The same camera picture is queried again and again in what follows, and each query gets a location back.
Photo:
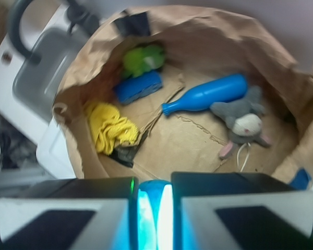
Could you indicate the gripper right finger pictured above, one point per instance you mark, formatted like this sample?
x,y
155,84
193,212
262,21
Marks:
x,y
240,211

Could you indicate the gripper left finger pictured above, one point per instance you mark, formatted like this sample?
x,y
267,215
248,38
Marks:
x,y
71,214

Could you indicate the blue tape piece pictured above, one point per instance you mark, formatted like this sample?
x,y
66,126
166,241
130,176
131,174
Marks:
x,y
301,180

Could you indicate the white toy sink counter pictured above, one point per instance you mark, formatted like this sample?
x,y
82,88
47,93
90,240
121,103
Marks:
x,y
31,112

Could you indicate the yellow cloth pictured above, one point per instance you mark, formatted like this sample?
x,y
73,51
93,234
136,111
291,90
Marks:
x,y
108,127

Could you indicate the grey plush bunny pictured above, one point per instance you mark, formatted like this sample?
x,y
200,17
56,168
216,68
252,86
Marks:
x,y
242,118

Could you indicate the blue plastic bottle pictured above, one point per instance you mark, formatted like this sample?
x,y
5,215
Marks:
x,y
201,97

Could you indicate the blue sponge block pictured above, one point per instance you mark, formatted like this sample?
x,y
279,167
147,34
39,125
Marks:
x,y
132,89

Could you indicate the grey toy sink basin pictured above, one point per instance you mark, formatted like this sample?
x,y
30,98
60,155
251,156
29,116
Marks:
x,y
36,85

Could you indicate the green plush toy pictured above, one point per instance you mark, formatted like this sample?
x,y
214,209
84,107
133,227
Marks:
x,y
142,59

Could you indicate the brown paper bag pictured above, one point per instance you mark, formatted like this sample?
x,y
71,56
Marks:
x,y
201,44

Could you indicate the black toy faucet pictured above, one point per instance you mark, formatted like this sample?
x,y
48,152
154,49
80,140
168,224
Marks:
x,y
77,15

